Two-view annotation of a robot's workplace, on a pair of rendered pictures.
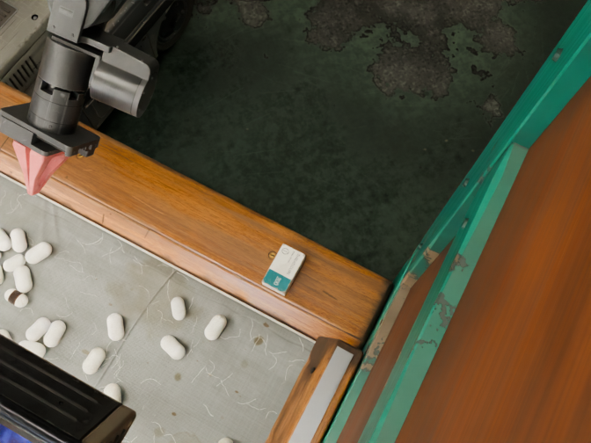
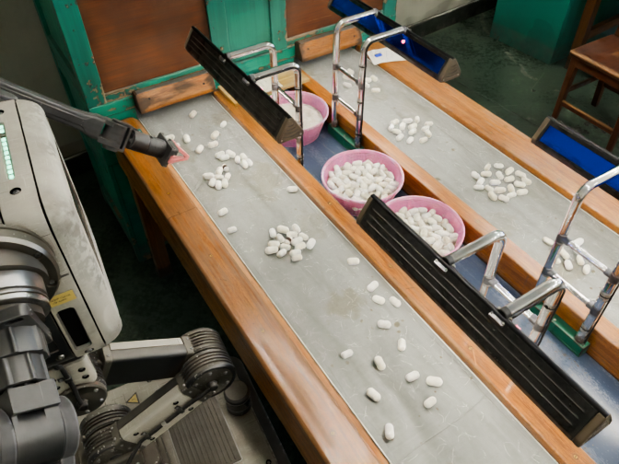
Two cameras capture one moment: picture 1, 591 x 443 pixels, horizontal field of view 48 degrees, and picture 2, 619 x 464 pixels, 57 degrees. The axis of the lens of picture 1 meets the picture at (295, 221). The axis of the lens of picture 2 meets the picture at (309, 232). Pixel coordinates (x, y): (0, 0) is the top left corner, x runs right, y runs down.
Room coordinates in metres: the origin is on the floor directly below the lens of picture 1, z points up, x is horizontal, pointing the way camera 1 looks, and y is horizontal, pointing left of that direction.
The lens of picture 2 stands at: (1.25, 1.42, 1.95)
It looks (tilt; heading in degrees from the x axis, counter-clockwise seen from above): 45 degrees down; 213
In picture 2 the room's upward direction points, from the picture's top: 1 degrees counter-clockwise
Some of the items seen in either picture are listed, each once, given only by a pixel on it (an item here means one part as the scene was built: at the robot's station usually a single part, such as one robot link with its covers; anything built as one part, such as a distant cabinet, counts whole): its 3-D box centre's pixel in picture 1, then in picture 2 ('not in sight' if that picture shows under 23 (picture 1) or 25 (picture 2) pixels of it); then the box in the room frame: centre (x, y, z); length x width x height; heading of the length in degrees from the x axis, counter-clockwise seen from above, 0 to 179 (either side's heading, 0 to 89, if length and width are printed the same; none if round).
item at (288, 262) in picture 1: (283, 269); not in sight; (0.21, 0.01, 0.78); 0.06 x 0.04 x 0.02; 155
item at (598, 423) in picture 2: not in sight; (466, 297); (0.52, 1.30, 1.08); 0.62 x 0.08 x 0.07; 65
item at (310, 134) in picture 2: not in sight; (293, 121); (-0.22, 0.39, 0.72); 0.27 x 0.27 x 0.10
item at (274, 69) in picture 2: not in sight; (265, 121); (0.04, 0.46, 0.90); 0.20 x 0.19 x 0.45; 65
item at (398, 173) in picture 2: not in sight; (361, 185); (-0.03, 0.79, 0.72); 0.27 x 0.27 x 0.10
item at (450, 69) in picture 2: not in sight; (389, 29); (-0.40, 0.66, 1.08); 0.62 x 0.08 x 0.07; 65
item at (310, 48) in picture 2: not in sight; (329, 41); (-0.64, 0.29, 0.83); 0.30 x 0.06 x 0.07; 155
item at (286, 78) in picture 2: not in sight; (263, 83); (-0.31, 0.19, 0.77); 0.33 x 0.15 x 0.01; 155
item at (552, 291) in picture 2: not in sight; (480, 333); (0.45, 1.34, 0.90); 0.20 x 0.19 x 0.45; 65
